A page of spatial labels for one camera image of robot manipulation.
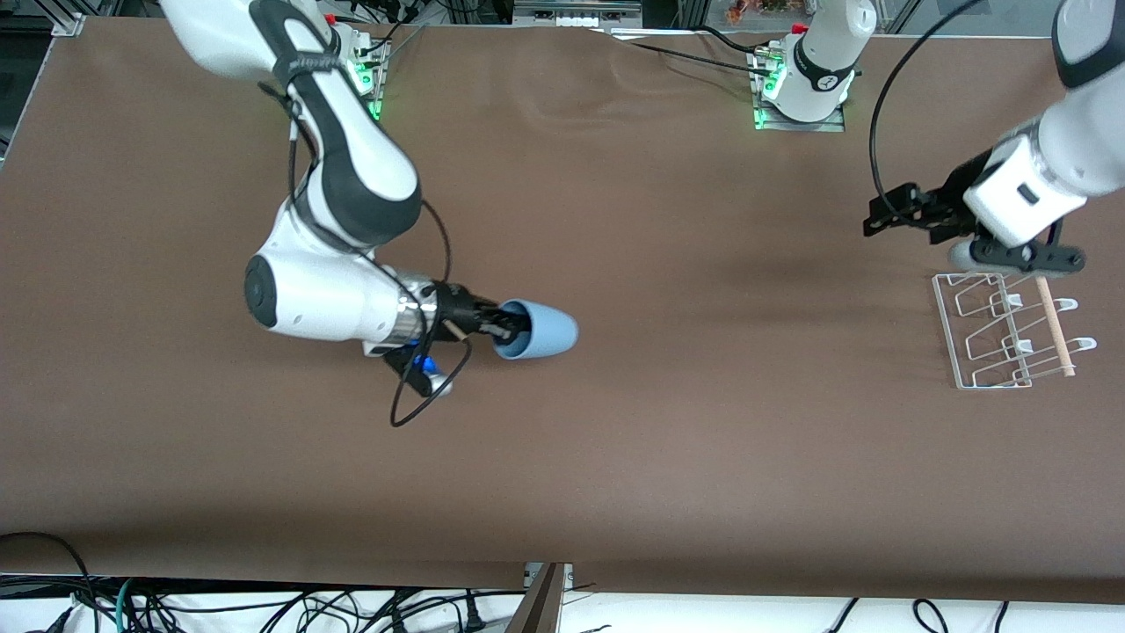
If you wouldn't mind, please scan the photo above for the blue plastic cup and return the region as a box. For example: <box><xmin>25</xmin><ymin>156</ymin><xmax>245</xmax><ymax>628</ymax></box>
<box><xmin>492</xmin><ymin>299</ymin><xmax>581</xmax><ymax>361</ymax></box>

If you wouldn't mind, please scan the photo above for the brown wooden table beam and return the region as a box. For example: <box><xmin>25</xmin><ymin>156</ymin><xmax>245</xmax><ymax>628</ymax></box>
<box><xmin>505</xmin><ymin>563</ymin><xmax>563</xmax><ymax>633</ymax></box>

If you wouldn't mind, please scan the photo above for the white power strip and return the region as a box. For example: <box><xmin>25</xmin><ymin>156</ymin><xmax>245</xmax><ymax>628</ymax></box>
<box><xmin>514</xmin><ymin>0</ymin><xmax>642</xmax><ymax>27</ymax></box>

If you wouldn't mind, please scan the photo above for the white wire dish rack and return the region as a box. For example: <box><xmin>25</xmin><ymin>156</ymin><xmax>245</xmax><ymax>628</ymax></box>
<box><xmin>932</xmin><ymin>273</ymin><xmax>1098</xmax><ymax>390</ymax></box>

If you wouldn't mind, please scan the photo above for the black right upper arm cable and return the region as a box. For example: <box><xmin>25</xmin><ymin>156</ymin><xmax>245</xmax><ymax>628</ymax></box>
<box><xmin>258</xmin><ymin>53</ymin><xmax>322</xmax><ymax>207</ymax></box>

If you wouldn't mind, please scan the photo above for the long black base cable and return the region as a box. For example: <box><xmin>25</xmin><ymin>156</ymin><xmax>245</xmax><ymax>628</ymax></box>
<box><xmin>626</xmin><ymin>40</ymin><xmax>779</xmax><ymax>78</ymax></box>

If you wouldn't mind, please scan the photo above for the short black base cable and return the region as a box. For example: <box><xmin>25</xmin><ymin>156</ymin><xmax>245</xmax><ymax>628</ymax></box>
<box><xmin>699</xmin><ymin>25</ymin><xmax>774</xmax><ymax>55</ymax></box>

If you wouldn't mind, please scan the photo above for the black looped floor cable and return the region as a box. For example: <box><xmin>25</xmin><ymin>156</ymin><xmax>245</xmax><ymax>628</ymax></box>
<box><xmin>0</xmin><ymin>532</ymin><xmax>93</xmax><ymax>616</ymax></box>

